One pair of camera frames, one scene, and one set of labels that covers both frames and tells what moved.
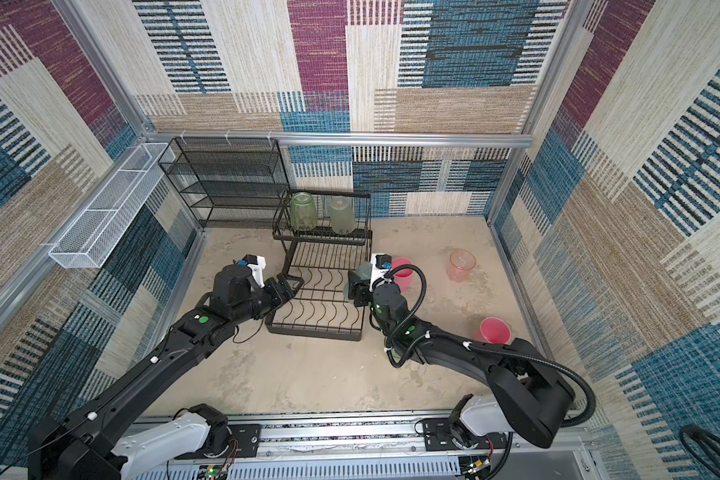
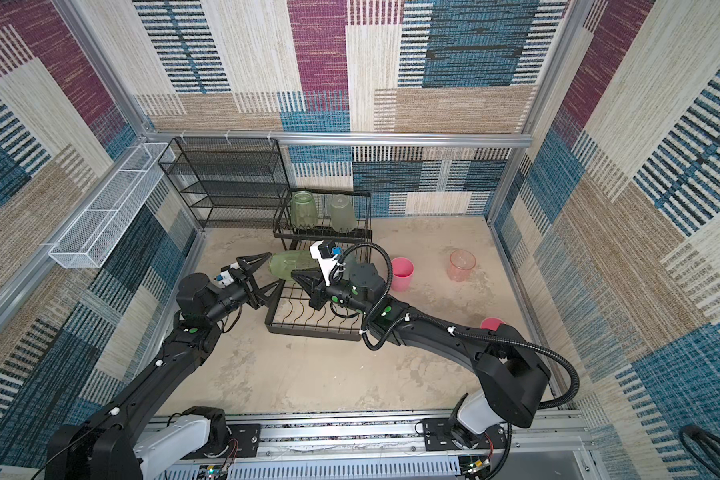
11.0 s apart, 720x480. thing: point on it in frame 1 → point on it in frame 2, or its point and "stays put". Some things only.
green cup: [303, 212] stays put
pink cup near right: [495, 330] stays put
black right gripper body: [361, 288] → [339, 292]
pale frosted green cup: [342, 215] stays put
